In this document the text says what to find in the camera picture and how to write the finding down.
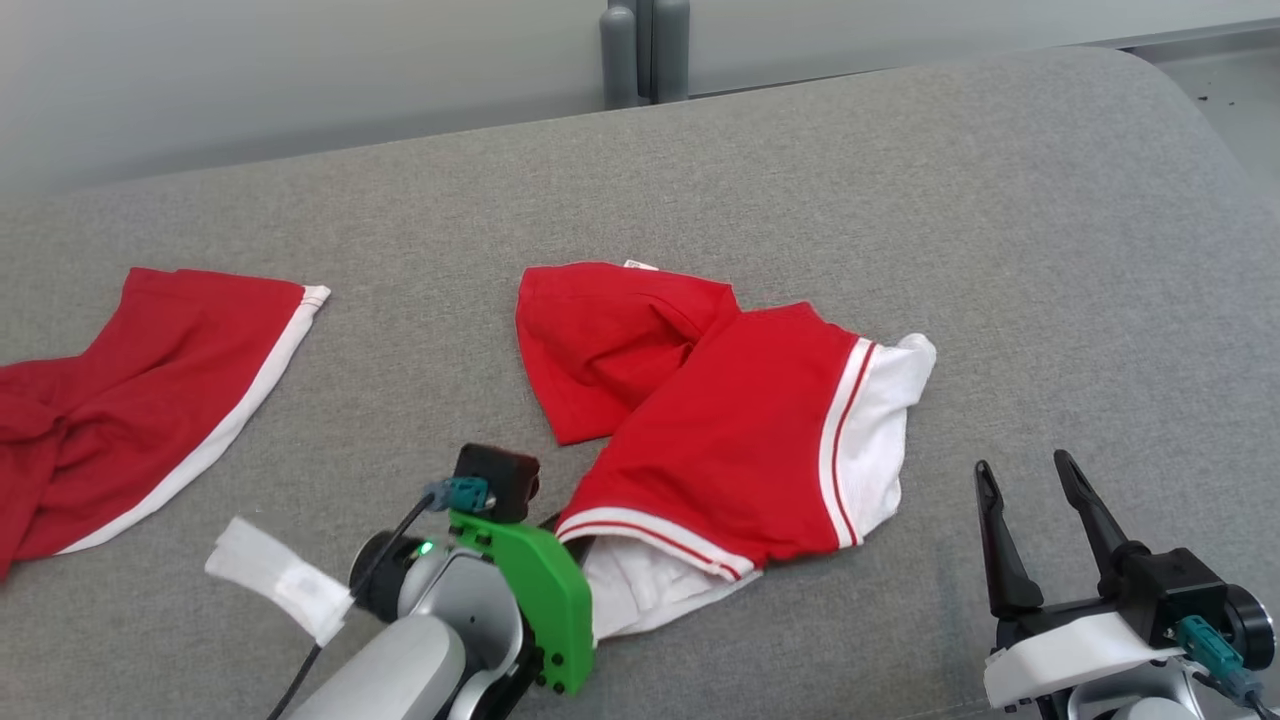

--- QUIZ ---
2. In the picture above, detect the white tape label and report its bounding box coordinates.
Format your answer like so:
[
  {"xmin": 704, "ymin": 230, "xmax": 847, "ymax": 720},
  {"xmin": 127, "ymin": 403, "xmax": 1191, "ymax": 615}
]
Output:
[{"xmin": 204, "ymin": 515, "xmax": 357, "ymax": 647}]

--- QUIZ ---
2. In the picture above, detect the red garment with white band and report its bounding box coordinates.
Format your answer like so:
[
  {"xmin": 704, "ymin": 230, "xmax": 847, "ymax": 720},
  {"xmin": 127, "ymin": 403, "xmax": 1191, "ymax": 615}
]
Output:
[{"xmin": 0, "ymin": 267, "xmax": 331, "ymax": 581}]

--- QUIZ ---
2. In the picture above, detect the teal left camera connector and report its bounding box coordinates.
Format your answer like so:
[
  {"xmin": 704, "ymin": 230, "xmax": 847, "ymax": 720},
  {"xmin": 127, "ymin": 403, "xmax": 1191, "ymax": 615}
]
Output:
[{"xmin": 423, "ymin": 477, "xmax": 497, "ymax": 514}]

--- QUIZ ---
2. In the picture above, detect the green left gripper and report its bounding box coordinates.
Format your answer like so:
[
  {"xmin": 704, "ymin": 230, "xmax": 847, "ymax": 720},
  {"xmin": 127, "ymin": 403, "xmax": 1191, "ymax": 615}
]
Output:
[{"xmin": 448, "ymin": 510, "xmax": 596, "ymax": 697}]

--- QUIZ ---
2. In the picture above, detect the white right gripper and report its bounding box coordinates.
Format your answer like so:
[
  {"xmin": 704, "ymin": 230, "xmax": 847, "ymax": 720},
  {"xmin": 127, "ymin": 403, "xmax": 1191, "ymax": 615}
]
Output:
[{"xmin": 975, "ymin": 449, "xmax": 1191, "ymax": 712}]

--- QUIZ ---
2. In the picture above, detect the grey fabric sofa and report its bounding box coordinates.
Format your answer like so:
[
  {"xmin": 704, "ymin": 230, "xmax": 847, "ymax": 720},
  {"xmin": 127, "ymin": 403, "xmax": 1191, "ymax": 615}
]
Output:
[{"xmin": 0, "ymin": 45, "xmax": 1280, "ymax": 720}]

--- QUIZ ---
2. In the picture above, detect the teal camera connector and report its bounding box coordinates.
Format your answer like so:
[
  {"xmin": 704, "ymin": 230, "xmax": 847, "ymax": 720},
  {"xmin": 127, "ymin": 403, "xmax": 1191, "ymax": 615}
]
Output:
[
  {"xmin": 423, "ymin": 477, "xmax": 497, "ymax": 514},
  {"xmin": 1175, "ymin": 615, "xmax": 1267, "ymax": 707}
]

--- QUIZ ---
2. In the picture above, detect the teal right camera connector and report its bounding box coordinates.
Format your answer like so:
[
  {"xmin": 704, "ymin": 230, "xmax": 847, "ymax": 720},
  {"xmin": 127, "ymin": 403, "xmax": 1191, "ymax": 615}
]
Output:
[{"xmin": 1175, "ymin": 615, "xmax": 1267, "ymax": 707}]

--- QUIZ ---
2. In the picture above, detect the grey padded post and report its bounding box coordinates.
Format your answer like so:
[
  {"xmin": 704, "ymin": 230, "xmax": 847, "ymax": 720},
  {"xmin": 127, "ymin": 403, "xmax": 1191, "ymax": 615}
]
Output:
[
  {"xmin": 651, "ymin": 0, "xmax": 692, "ymax": 104},
  {"xmin": 600, "ymin": 5, "xmax": 641, "ymax": 109}
]

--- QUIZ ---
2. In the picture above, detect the red shirt with white sleeves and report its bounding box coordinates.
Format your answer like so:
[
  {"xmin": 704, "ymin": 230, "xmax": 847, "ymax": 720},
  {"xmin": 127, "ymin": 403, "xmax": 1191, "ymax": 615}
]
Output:
[{"xmin": 515, "ymin": 260, "xmax": 938, "ymax": 641}]

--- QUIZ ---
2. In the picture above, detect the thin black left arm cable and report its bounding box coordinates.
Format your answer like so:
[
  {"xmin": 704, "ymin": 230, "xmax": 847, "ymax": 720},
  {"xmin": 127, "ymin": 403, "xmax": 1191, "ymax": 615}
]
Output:
[{"xmin": 265, "ymin": 490, "xmax": 437, "ymax": 720}]

